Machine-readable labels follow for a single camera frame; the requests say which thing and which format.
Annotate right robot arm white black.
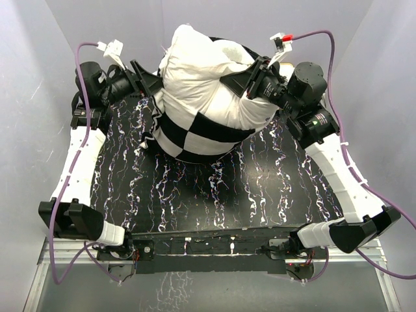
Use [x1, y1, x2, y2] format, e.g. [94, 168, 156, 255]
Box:
[220, 57, 401, 258]

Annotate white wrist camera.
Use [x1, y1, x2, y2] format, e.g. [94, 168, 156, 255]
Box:
[270, 32, 293, 64]
[97, 39, 127, 70]

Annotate white pillow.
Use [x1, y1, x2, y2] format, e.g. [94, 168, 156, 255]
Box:
[155, 25, 278, 130]

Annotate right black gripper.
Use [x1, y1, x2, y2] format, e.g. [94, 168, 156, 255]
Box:
[222, 57, 302, 115]

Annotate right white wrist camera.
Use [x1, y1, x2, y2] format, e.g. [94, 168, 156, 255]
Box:
[270, 32, 293, 64]

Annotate aluminium frame rail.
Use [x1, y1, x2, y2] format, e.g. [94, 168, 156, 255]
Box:
[28, 224, 400, 311]

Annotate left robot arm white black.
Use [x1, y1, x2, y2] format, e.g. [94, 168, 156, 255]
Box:
[38, 60, 163, 259]

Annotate black white checkered pillowcase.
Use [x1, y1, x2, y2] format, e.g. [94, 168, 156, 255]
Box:
[140, 45, 270, 163]

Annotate small whiteboard with wooden frame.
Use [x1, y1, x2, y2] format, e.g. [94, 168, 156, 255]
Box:
[279, 63, 294, 70]

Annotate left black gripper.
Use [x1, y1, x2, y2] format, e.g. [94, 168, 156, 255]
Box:
[100, 60, 168, 107]

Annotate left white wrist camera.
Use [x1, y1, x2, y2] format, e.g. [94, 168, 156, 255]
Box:
[97, 39, 127, 70]

